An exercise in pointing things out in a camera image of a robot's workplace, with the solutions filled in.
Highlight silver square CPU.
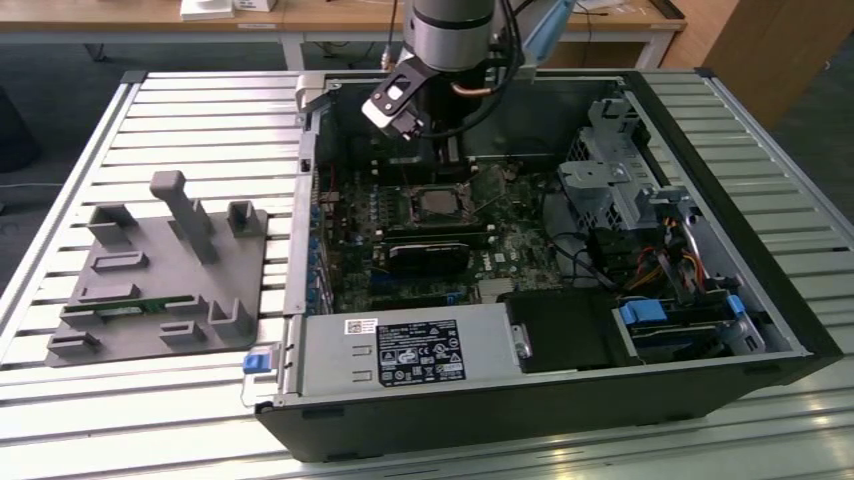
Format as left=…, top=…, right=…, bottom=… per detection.
left=417, top=191, right=463, bottom=215

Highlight thin metal locking lever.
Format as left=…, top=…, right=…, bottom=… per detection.
left=470, top=191, right=513, bottom=217

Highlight black RAM slot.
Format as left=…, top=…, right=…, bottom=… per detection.
left=371, top=175, right=479, bottom=185
left=371, top=169, right=479, bottom=179
left=371, top=157, right=479, bottom=166
left=371, top=163, right=479, bottom=172

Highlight black CPU socket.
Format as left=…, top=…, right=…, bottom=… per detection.
left=405, top=183, right=479, bottom=227

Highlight pale blue teach pendant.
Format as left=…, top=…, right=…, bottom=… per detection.
left=522, top=0, right=577, bottom=67

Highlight silver metal drive cage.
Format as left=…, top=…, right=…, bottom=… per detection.
left=555, top=97, right=693, bottom=234

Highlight black graphics card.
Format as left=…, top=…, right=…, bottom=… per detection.
left=385, top=242, right=474, bottom=280

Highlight green motherboard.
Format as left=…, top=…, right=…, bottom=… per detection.
left=311, top=162, right=569, bottom=314

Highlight white paper sheets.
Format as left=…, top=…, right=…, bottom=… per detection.
left=574, top=0, right=669, bottom=17

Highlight small silver heat sink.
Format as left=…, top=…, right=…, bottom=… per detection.
left=478, top=278, right=521, bottom=302

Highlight black plastic shroud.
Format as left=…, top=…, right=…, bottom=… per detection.
left=501, top=288, right=642, bottom=375

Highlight brown wooden cabinet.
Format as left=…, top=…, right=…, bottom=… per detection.
left=663, top=0, right=854, bottom=130

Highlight blue disk carrier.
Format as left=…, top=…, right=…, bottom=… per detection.
left=618, top=295, right=670, bottom=330

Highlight silver power supply unit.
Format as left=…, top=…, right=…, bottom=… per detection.
left=291, top=303, right=533, bottom=404

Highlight wooden desk white legs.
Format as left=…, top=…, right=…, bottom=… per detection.
left=0, top=0, right=689, bottom=72

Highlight green RAM stick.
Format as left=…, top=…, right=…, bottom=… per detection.
left=96, top=296, right=202, bottom=320

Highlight blue case release latch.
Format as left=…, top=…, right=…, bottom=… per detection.
left=242, top=351, right=280, bottom=375

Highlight black hard disk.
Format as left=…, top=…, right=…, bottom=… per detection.
left=626, top=319, right=736, bottom=362

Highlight black open PC case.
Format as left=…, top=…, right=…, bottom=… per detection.
left=252, top=68, right=846, bottom=464

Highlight grey parts rack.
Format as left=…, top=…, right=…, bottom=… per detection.
left=43, top=169, right=272, bottom=370

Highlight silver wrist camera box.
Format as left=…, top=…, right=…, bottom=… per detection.
left=362, top=59, right=430, bottom=142

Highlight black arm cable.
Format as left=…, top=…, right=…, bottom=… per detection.
left=423, top=0, right=529, bottom=140

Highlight grey case hinge bracket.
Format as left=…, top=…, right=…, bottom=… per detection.
left=292, top=72, right=339, bottom=115

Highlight orange yellow power wires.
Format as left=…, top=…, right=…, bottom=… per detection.
left=625, top=214, right=710, bottom=294

